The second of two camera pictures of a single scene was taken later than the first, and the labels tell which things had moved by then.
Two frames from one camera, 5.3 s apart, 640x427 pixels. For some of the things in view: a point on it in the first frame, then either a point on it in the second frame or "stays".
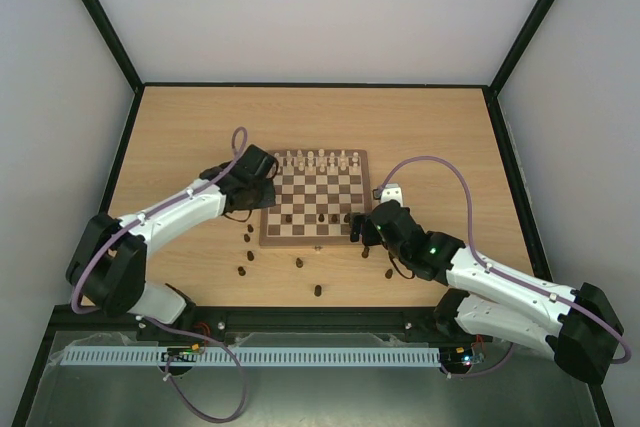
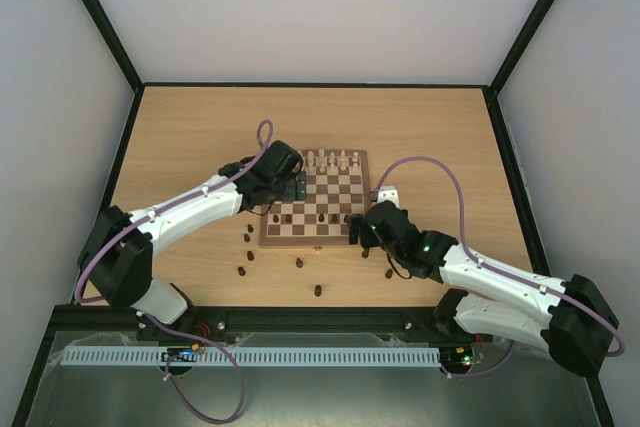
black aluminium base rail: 215,323 stays
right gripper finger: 355,228 stays
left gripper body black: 261,199 -> 284,194
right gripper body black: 365,226 stays
